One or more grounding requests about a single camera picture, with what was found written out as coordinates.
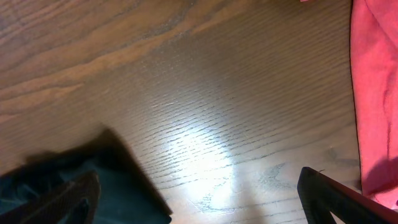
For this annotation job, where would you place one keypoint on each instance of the black t-shirt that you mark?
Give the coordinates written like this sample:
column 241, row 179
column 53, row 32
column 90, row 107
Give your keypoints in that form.
column 126, row 194

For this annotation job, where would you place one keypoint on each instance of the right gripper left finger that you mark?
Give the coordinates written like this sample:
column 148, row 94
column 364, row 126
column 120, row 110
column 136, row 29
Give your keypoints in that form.
column 73, row 202

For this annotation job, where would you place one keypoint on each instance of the red t-shirt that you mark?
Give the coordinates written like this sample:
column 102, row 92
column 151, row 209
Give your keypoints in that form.
column 374, row 74

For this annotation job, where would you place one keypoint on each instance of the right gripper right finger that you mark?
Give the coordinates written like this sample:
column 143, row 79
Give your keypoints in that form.
column 322, row 198

